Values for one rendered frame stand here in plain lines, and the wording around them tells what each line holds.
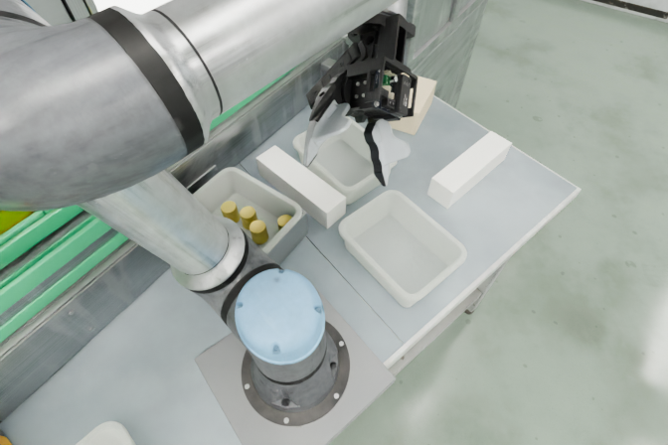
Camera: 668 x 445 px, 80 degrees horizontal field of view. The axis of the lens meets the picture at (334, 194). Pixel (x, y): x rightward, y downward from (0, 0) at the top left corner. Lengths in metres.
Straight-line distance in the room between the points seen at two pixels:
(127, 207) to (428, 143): 0.84
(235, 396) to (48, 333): 0.32
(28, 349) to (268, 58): 0.67
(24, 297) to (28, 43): 0.57
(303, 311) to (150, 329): 0.40
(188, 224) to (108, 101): 0.29
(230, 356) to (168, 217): 0.38
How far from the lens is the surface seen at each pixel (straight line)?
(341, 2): 0.32
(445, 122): 1.20
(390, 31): 0.52
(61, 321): 0.83
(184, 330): 0.85
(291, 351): 0.55
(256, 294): 0.57
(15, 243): 0.81
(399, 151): 0.55
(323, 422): 0.74
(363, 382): 0.75
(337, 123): 0.47
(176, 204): 0.48
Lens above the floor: 1.50
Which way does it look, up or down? 51 degrees down
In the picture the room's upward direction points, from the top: straight up
